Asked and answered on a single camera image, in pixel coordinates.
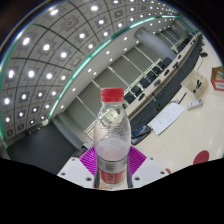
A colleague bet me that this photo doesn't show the clear plastic bottle red cap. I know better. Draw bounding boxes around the clear plastic bottle red cap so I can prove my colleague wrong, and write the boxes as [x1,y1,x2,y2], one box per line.
[94,87,132,188]

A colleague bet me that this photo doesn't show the black bag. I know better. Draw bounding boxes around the black bag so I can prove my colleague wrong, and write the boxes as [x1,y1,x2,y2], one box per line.
[130,124,153,146]

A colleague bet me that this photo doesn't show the long curved conference desk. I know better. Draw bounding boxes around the long curved conference desk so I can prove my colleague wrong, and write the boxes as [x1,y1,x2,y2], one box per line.
[126,33,209,134]

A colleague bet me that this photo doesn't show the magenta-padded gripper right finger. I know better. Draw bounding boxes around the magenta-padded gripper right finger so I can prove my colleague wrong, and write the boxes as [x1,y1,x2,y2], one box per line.
[126,145,169,189]

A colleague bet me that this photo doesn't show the flat round red coaster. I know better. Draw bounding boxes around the flat round red coaster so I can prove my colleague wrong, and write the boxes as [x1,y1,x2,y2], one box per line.
[192,149,211,166]

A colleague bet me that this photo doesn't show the row of black office chairs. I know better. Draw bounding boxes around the row of black office chairs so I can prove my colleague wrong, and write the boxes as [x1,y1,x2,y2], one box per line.
[123,29,201,104]

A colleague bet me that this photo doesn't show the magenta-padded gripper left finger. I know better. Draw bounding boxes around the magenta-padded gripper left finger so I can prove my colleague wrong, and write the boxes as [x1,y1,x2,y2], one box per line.
[57,147,100,189]

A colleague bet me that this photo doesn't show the open cardboard box red side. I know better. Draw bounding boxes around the open cardboard box red side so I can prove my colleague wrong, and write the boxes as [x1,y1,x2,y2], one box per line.
[210,65,224,92]

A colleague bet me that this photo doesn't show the round ceiling lights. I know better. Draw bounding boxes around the round ceiling lights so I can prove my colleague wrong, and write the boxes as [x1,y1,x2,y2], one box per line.
[0,0,188,134]

